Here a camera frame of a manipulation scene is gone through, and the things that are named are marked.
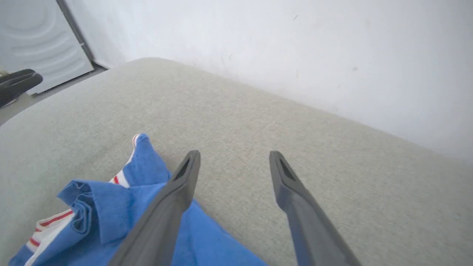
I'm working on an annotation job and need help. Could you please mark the blue white red-striped polo shirt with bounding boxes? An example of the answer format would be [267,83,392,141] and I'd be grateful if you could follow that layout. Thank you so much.
[8,133,269,266]

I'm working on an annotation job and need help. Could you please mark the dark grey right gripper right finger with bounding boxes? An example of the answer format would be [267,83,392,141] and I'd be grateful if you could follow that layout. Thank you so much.
[269,150,362,266]

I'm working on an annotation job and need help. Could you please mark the white appliance door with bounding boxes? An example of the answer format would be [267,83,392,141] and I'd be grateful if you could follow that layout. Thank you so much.
[0,0,95,96]

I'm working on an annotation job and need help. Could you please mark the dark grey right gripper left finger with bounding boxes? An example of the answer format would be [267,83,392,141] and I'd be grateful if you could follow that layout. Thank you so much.
[108,150,201,266]

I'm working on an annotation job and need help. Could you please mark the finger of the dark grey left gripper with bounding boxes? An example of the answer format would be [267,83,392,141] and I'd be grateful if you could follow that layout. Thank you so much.
[0,73,44,108]
[0,69,36,86]

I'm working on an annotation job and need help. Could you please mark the light grey fabric sofa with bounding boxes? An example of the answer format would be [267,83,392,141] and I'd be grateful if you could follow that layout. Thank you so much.
[0,57,473,266]

